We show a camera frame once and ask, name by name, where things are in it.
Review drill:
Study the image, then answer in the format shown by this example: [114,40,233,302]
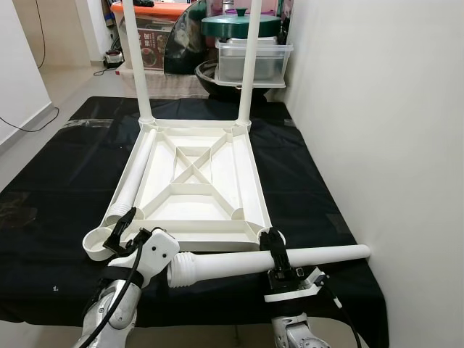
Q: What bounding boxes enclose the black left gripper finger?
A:
[106,206,139,241]

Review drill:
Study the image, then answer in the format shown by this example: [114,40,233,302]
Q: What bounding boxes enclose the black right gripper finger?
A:
[259,226,290,273]

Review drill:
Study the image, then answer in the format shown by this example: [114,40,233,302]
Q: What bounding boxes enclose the white plastic table top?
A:
[81,117,274,262]

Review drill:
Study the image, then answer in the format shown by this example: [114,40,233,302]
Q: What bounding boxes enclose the black tablecloth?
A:
[0,93,391,348]

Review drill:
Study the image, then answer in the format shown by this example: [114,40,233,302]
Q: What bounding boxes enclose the long clear tape strip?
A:
[63,117,115,131]

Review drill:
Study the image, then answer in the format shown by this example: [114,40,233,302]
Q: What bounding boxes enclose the white lace cloth cover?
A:
[118,68,220,102]

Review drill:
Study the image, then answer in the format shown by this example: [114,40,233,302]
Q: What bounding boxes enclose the black wok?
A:
[195,61,289,96]

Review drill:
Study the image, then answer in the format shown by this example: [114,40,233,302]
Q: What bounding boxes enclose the orange-lid clear storage box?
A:
[109,0,194,73]

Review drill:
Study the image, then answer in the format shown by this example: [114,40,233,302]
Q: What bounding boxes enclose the clear plastic storage container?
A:
[215,37,295,88]

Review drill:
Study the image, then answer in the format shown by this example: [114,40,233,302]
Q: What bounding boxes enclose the green pot lid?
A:
[201,10,281,39]

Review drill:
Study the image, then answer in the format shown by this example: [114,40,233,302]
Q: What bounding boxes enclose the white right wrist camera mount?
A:
[262,266,328,305]

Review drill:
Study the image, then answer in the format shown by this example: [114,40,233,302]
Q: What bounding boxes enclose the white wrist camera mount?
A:
[262,266,328,305]
[118,226,181,289]

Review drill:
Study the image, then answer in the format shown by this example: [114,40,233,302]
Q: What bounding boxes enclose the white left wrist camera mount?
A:
[118,226,181,289]

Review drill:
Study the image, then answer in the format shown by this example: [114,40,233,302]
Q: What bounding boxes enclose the thin black floor cable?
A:
[0,104,60,136]

